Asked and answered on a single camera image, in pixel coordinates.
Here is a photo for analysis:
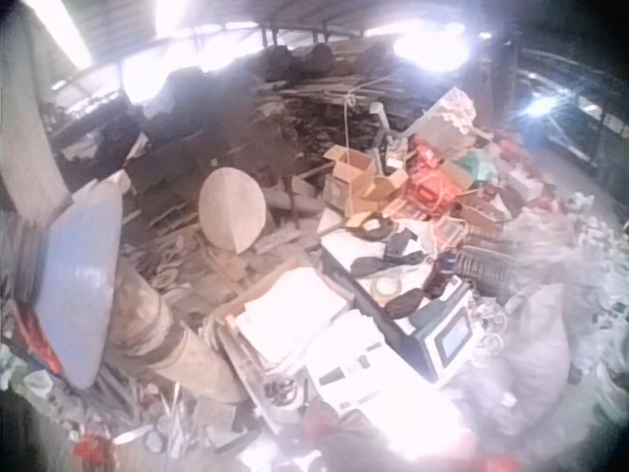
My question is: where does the heap of scrap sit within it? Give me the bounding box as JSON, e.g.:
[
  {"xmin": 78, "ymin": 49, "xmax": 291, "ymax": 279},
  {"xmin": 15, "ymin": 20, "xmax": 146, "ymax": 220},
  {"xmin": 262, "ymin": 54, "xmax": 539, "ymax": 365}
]
[{"xmin": 461, "ymin": 127, "xmax": 629, "ymax": 394}]

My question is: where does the black cloth piece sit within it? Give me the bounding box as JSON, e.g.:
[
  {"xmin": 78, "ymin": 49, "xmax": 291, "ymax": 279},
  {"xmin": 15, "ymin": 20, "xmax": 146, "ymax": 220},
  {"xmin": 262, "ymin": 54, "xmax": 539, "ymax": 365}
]
[{"xmin": 383, "ymin": 287, "xmax": 426, "ymax": 319}]

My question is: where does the white egg tray stack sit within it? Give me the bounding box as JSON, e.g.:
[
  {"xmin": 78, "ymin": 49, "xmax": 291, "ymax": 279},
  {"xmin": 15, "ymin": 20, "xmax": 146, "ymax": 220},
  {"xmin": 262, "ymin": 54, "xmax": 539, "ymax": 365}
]
[{"xmin": 405, "ymin": 87, "xmax": 477, "ymax": 144}]

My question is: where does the heap of stacked timber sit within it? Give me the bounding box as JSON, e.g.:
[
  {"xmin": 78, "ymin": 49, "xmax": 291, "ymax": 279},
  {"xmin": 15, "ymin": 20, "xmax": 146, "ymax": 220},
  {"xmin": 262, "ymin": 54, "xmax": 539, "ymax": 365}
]
[{"xmin": 48, "ymin": 41, "xmax": 419, "ymax": 207}]

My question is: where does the white sheet stack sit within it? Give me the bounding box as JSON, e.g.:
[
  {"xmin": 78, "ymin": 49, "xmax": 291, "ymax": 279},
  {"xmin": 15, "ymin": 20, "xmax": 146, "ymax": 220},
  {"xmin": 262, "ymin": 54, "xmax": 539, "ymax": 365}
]
[{"xmin": 235, "ymin": 267, "xmax": 353, "ymax": 365}]

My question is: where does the dark drink bottle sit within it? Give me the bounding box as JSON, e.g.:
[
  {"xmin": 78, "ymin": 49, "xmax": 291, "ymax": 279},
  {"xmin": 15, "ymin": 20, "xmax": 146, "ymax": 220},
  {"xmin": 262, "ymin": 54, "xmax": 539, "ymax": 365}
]
[{"xmin": 423, "ymin": 250, "xmax": 459, "ymax": 299}]

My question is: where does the large blue basin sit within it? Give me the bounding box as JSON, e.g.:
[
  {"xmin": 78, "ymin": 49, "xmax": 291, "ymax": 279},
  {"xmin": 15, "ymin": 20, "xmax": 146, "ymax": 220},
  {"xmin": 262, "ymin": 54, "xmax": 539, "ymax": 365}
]
[{"xmin": 29, "ymin": 177, "xmax": 124, "ymax": 390}]

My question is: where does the roll of tape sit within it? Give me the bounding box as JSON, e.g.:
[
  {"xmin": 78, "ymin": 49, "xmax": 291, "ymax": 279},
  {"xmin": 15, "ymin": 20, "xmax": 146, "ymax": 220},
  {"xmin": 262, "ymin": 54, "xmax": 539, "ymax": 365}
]
[{"xmin": 371, "ymin": 276, "xmax": 400, "ymax": 299}]

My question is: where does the black slatted rack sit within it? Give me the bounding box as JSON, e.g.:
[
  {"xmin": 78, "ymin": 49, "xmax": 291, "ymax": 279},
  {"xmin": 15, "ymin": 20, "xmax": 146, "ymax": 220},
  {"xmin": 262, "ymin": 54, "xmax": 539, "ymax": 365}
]
[{"xmin": 454, "ymin": 243, "xmax": 517, "ymax": 299}]

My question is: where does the round wooden board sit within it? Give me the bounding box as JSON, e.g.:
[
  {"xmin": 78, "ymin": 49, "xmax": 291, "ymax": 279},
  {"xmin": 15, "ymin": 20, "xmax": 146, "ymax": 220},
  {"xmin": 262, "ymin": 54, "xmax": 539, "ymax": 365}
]
[{"xmin": 198, "ymin": 166, "xmax": 268, "ymax": 255}]

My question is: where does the wide beige duct pipe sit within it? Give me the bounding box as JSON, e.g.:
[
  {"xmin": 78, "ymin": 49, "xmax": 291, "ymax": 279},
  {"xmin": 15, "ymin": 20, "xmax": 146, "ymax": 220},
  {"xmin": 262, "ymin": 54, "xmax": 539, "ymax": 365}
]
[{"xmin": 101, "ymin": 255, "xmax": 247, "ymax": 404}]

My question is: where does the small open cardboard box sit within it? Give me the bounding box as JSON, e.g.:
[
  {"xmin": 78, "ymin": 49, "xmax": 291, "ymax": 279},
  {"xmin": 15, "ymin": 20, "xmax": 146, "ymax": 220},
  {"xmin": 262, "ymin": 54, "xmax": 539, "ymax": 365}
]
[{"xmin": 362, "ymin": 169, "xmax": 410, "ymax": 203}]

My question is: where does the red plastic crate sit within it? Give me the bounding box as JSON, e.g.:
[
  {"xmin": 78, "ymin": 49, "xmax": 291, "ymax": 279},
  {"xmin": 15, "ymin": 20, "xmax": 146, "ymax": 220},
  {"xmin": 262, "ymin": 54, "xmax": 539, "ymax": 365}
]
[{"xmin": 403, "ymin": 137, "xmax": 461, "ymax": 215}]

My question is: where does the white machine with screen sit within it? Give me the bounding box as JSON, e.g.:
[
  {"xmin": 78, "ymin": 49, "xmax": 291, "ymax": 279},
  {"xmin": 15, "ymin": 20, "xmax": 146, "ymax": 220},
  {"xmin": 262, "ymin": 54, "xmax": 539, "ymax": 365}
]
[{"xmin": 411, "ymin": 287, "xmax": 478, "ymax": 383}]

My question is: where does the large white sack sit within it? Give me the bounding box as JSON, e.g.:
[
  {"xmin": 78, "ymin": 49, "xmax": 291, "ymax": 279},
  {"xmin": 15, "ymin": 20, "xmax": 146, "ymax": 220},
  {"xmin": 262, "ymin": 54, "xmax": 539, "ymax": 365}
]
[{"xmin": 484, "ymin": 283, "xmax": 571, "ymax": 446}]

